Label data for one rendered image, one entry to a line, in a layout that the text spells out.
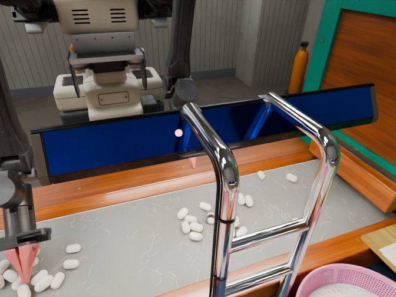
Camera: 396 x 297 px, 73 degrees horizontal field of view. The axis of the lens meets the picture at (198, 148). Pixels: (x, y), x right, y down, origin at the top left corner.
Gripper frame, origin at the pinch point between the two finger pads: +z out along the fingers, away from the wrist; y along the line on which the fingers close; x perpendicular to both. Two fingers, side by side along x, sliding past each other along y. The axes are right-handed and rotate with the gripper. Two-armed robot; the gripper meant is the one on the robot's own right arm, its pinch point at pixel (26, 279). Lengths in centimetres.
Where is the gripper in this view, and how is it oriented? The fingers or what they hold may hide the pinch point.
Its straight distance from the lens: 71.0
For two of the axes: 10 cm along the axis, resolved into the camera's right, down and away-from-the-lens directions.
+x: -2.3, 2.9, 9.3
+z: 2.5, 9.4, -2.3
